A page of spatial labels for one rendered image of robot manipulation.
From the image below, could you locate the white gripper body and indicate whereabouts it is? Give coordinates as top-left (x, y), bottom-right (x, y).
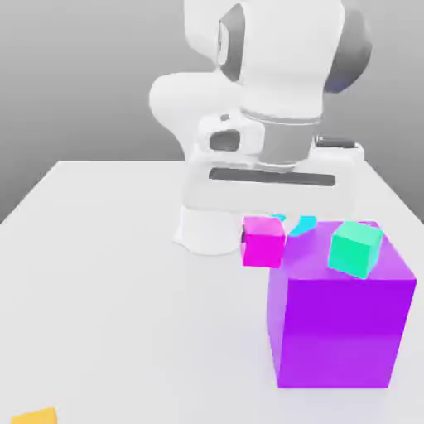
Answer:
top-left (182, 146), bottom-right (365, 218)

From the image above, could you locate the small magenta cube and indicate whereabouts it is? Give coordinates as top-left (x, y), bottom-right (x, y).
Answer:
top-left (241, 215), bottom-right (287, 269)

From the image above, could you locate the small green cube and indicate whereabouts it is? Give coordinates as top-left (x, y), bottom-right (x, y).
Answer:
top-left (326, 220), bottom-right (384, 281)

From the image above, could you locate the small yellow cube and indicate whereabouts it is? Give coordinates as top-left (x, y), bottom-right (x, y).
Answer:
top-left (9, 407), bottom-right (58, 424)

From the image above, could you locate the large purple box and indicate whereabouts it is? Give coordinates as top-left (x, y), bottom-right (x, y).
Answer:
top-left (266, 219), bottom-right (418, 389)

